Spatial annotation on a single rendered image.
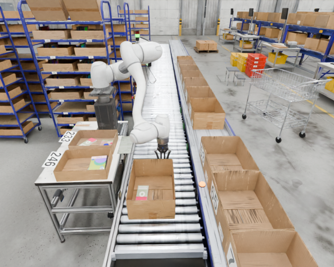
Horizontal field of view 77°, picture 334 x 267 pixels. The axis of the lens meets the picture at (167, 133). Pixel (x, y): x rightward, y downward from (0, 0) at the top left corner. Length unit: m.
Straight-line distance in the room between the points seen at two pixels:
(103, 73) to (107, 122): 0.48
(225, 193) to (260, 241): 0.39
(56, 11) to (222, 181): 2.79
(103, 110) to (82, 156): 0.50
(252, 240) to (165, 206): 0.50
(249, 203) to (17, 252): 2.04
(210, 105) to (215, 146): 0.80
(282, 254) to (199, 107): 1.59
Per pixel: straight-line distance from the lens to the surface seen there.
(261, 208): 1.39
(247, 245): 1.15
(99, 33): 3.04
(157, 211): 1.36
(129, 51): 1.55
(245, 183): 1.43
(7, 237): 2.71
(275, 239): 1.16
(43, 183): 1.87
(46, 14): 3.36
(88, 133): 2.23
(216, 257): 1.15
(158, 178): 1.65
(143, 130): 1.32
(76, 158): 2.00
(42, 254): 2.42
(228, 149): 1.73
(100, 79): 2.08
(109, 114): 2.18
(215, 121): 2.03
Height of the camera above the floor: 1.88
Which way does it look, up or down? 31 degrees down
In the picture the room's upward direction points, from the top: straight up
